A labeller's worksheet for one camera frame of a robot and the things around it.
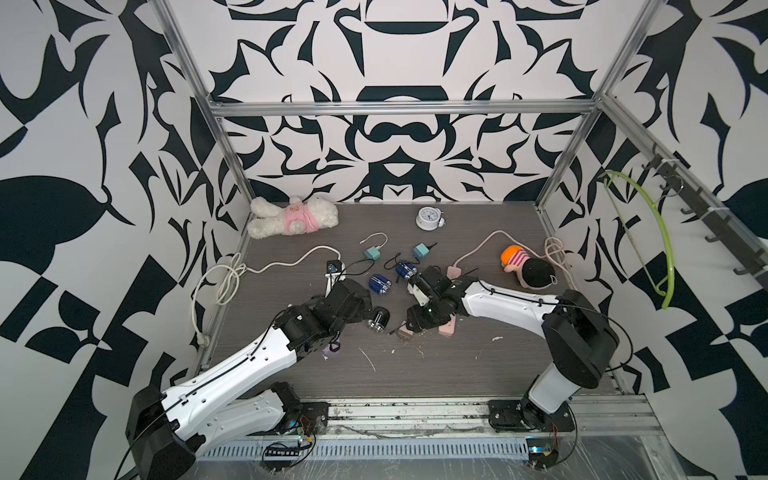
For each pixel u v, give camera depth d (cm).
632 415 77
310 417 74
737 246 55
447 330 87
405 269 98
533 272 93
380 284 95
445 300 64
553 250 110
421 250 105
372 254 103
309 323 53
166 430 38
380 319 88
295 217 105
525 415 67
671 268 66
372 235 105
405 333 85
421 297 78
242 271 99
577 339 46
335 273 67
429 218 111
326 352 85
